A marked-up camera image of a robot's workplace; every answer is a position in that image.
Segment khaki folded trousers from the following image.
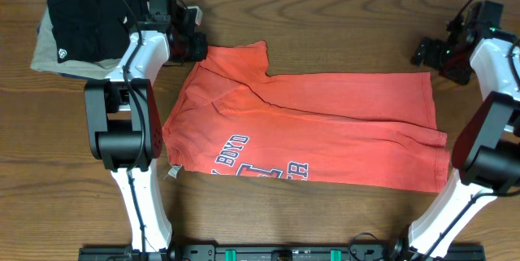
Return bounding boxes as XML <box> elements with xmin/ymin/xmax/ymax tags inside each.
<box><xmin>30</xmin><ymin>0</ymin><xmax>169</xmax><ymax>81</ymax></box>

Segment black folded garment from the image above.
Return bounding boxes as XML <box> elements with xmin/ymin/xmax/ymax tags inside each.
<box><xmin>47</xmin><ymin>0</ymin><xmax>149</xmax><ymax>63</ymax></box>

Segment red printed t-shirt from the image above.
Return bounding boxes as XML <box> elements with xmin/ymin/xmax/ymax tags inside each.
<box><xmin>162</xmin><ymin>41</ymin><xmax>449</xmax><ymax>192</ymax></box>

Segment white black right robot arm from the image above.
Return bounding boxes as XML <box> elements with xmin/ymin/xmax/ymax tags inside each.
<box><xmin>391</xmin><ymin>37</ymin><xmax>519</xmax><ymax>260</ymax></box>

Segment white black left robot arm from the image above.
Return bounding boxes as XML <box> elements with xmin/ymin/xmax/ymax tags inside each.
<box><xmin>79</xmin><ymin>30</ymin><xmax>208</xmax><ymax>260</ymax></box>

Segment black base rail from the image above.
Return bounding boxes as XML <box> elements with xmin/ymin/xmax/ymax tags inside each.
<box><xmin>78</xmin><ymin>243</ymin><xmax>487</xmax><ymax>261</ymax></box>

